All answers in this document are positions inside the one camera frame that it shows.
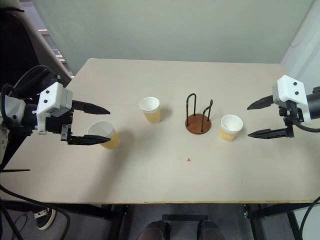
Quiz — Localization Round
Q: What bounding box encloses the wooden wire cup rack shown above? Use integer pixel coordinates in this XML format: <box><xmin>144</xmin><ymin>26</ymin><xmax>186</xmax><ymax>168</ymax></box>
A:
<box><xmin>184</xmin><ymin>92</ymin><xmax>214</xmax><ymax>136</ymax></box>

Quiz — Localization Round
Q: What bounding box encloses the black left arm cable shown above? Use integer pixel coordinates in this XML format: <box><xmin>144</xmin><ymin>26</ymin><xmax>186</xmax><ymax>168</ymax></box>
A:
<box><xmin>0</xmin><ymin>64</ymin><xmax>59</xmax><ymax>118</ymax></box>

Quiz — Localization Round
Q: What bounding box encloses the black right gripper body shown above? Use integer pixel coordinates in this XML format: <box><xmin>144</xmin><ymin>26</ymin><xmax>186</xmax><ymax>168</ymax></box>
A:
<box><xmin>278</xmin><ymin>99</ymin><xmax>305</xmax><ymax>138</ymax></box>

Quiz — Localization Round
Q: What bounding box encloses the dark rounded shape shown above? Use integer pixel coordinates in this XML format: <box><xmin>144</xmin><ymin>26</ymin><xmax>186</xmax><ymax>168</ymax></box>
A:
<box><xmin>197</xmin><ymin>219</ymin><xmax>226</xmax><ymax>240</ymax></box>
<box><xmin>136</xmin><ymin>220</ymin><xmax>171</xmax><ymax>240</ymax></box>

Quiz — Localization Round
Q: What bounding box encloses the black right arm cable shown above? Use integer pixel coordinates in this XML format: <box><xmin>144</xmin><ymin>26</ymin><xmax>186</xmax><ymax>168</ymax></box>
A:
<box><xmin>288</xmin><ymin>113</ymin><xmax>320</xmax><ymax>133</ymax></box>

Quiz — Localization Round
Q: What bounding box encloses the black curved floor cable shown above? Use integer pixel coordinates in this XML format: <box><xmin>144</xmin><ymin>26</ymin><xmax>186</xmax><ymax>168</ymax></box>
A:
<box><xmin>299</xmin><ymin>195</ymin><xmax>320</xmax><ymax>240</ymax></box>

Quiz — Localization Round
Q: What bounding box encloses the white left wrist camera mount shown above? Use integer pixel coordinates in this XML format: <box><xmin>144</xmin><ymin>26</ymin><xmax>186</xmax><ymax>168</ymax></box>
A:
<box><xmin>36</xmin><ymin>81</ymin><xmax>74</xmax><ymax>136</ymax></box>

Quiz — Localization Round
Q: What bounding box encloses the black white sneaker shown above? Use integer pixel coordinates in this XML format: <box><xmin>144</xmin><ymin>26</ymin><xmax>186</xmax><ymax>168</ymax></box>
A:
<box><xmin>31</xmin><ymin>206</ymin><xmax>57</xmax><ymax>231</ymax></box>

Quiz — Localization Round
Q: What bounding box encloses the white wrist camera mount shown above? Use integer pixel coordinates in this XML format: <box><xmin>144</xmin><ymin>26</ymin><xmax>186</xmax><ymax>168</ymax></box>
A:
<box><xmin>36</xmin><ymin>81</ymin><xmax>74</xmax><ymax>136</ymax></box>
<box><xmin>271</xmin><ymin>74</ymin><xmax>313</xmax><ymax>126</ymax></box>

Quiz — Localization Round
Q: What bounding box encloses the white translucent curtain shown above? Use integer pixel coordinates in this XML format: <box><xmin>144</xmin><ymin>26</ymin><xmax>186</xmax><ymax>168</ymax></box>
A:
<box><xmin>280</xmin><ymin>0</ymin><xmax>320</xmax><ymax>89</ymax></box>

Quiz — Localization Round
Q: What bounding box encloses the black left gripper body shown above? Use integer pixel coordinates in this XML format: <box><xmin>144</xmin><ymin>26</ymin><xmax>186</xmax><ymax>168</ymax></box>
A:
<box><xmin>46</xmin><ymin>106</ymin><xmax>75</xmax><ymax>146</ymax></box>

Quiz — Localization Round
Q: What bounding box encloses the black metal table frame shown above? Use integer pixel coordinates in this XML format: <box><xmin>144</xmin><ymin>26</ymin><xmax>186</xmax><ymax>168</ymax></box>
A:
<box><xmin>0</xmin><ymin>199</ymin><xmax>320</xmax><ymax>240</ymax></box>

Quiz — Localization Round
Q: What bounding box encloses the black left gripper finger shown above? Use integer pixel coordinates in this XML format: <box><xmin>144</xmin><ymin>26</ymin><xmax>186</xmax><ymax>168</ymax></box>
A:
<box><xmin>72</xmin><ymin>100</ymin><xmax>112</xmax><ymax>116</ymax></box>
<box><xmin>67</xmin><ymin>134</ymin><xmax>113</xmax><ymax>147</ymax></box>

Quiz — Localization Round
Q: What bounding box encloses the thick black floor cable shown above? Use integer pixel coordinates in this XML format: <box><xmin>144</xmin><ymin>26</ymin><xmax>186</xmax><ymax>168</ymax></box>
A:
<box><xmin>0</xmin><ymin>184</ymin><xmax>71</xmax><ymax>240</ymax></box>

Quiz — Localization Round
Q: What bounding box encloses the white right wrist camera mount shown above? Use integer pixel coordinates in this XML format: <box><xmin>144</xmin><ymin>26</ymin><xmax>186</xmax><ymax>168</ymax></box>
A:
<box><xmin>271</xmin><ymin>74</ymin><xmax>313</xmax><ymax>126</ymax></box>

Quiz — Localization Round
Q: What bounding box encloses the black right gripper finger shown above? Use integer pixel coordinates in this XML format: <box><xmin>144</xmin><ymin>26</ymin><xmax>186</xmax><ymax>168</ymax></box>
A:
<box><xmin>246</xmin><ymin>94</ymin><xmax>275</xmax><ymax>111</ymax></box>
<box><xmin>247</xmin><ymin>127</ymin><xmax>288</xmax><ymax>139</ymax></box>

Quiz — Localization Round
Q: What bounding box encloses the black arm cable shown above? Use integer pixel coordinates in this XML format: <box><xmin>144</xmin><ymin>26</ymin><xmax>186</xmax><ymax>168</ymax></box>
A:
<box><xmin>0</xmin><ymin>64</ymin><xmax>59</xmax><ymax>118</ymax></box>
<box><xmin>288</xmin><ymin>113</ymin><xmax>320</xmax><ymax>133</ymax></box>

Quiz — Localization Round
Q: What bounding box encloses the tan paper cup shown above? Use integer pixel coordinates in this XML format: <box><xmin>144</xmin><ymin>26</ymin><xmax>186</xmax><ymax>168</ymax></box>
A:
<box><xmin>219</xmin><ymin>114</ymin><xmax>244</xmax><ymax>144</ymax></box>
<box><xmin>138</xmin><ymin>96</ymin><xmax>162</xmax><ymax>125</ymax></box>
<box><xmin>87</xmin><ymin>120</ymin><xmax>121</xmax><ymax>151</ymax></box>

